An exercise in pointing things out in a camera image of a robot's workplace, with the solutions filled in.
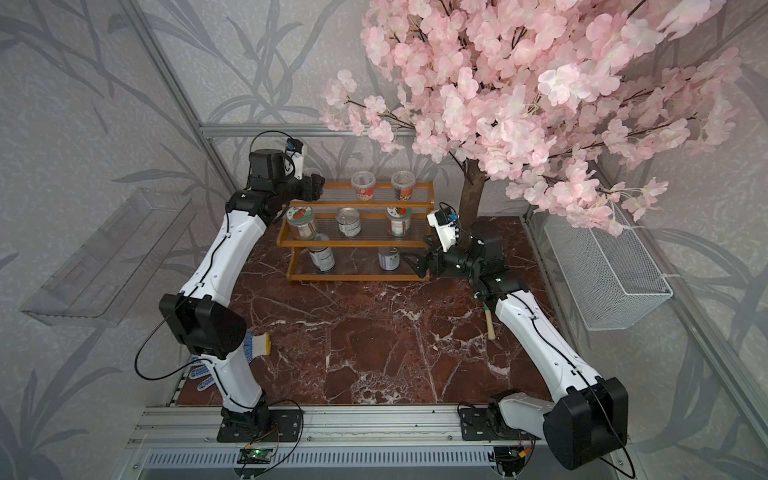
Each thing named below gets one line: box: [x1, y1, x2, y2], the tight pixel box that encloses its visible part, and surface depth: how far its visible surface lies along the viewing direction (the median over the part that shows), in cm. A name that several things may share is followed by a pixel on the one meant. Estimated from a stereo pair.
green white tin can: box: [308, 233, 336, 273], surface depth 99 cm
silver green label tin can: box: [336, 207, 362, 237], surface depth 93 cm
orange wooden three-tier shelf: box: [277, 181, 435, 282], surface depth 95 cm
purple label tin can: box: [378, 247, 400, 271], surface depth 101 cm
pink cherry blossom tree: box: [321, 0, 741, 238], surface depth 48 cm
